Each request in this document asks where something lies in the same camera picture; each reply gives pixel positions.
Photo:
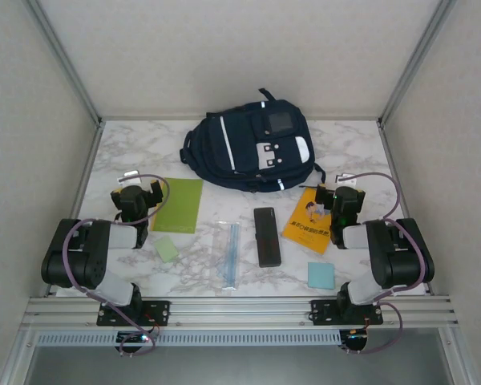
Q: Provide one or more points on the green notebook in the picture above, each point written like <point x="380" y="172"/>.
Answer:
<point x="180" y="204"/>

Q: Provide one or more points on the yellow picture book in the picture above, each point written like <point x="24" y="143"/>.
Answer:
<point x="304" y="228"/>

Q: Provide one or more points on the black pencil case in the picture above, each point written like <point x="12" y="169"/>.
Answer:
<point x="267" y="240"/>

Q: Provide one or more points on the blue sticky note pad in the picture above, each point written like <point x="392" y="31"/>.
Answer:
<point x="321" y="275"/>

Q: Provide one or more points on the navy blue backpack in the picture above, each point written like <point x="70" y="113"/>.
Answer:
<point x="244" y="152"/>

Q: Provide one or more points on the clear bag of blue rulers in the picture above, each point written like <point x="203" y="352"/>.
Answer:
<point x="227" y="256"/>

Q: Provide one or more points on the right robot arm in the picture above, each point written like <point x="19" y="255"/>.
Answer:
<point x="401" y="256"/>

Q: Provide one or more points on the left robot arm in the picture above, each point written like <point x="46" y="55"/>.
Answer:
<point x="76" y="260"/>

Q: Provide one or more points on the green sticky note pad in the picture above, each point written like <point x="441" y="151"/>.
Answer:
<point x="166" y="249"/>

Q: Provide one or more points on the small controller board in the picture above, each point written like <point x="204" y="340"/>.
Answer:
<point x="134" y="338"/>
<point x="354" y="339"/>

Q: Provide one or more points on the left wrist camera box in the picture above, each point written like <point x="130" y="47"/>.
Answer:
<point x="131" y="175"/>

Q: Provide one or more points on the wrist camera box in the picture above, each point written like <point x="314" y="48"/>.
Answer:
<point x="131" y="175"/>
<point x="346" y="179"/>

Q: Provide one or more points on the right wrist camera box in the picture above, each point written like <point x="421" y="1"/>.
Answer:
<point x="346" y="179"/>

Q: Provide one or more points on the aluminium table side rail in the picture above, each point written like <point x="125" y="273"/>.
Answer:
<point x="84" y="180"/>
<point x="392" y="160"/>

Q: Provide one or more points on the aluminium table back rail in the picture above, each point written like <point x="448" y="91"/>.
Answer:
<point x="324" y="118"/>

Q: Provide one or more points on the aluminium frame post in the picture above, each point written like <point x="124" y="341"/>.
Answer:
<point x="67" y="64"/>
<point x="414" y="64"/>

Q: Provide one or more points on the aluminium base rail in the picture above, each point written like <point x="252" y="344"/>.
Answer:
<point x="240" y="310"/>

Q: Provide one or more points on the aluminium frame leg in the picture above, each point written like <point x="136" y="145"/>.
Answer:
<point x="18" y="357"/>
<point x="459" y="357"/>

